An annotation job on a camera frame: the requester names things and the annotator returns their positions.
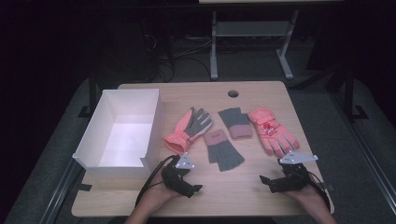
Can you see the black metal stand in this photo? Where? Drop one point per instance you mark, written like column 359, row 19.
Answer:
column 350, row 99
column 91, row 96

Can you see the white box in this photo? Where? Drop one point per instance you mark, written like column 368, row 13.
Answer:
column 124, row 146

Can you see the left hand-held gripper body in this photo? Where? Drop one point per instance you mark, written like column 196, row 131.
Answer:
column 174, row 179

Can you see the pink glove with red print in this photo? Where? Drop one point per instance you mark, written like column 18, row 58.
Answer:
column 272, row 132

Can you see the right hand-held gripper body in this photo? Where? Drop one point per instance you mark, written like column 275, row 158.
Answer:
column 294, row 179

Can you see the person's right hand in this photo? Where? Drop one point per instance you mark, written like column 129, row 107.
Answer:
column 311, row 197

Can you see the person's left hand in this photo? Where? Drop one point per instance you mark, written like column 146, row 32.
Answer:
column 157, row 196

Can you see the white metal desk frame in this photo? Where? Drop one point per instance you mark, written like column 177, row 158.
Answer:
column 249, row 29

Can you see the grey knit glove pink cuff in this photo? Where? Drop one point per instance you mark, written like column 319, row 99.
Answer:
column 235, row 123
column 222, row 151

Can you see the grey metal floor rail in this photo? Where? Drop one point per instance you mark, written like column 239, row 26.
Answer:
column 364, row 152
column 57, row 196

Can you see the pink glove with grey palm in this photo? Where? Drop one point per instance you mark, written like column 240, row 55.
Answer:
column 183, row 133

